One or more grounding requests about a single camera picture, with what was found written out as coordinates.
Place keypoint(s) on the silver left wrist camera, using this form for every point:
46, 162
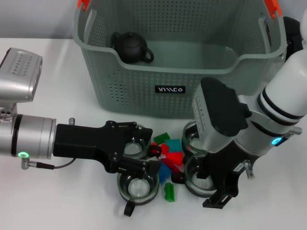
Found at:
19, 79

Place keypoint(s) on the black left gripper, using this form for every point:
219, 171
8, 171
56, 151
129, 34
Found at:
84, 141

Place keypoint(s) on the blue toy brick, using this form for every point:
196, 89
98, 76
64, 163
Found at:
165, 175

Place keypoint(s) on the black curved stand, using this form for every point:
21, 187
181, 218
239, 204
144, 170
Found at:
292, 31

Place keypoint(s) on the dark red curved brick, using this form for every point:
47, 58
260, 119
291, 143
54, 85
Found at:
169, 163

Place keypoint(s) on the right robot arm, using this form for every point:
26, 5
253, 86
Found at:
283, 95

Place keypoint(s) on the long green toy brick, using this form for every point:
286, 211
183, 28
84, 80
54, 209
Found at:
169, 192

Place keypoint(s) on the large red toy brick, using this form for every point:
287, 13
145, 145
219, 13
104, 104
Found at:
174, 157

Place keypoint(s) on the grey-green perforated storage bin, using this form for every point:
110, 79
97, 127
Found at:
168, 100

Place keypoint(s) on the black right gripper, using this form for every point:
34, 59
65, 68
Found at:
227, 167

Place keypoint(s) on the teal toy brick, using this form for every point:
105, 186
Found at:
173, 145

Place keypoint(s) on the small green toy brick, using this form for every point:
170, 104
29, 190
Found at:
161, 137

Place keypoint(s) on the black clay teapot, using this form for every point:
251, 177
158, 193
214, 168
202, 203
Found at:
130, 46

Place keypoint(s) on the small red toy brick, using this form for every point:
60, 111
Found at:
164, 148

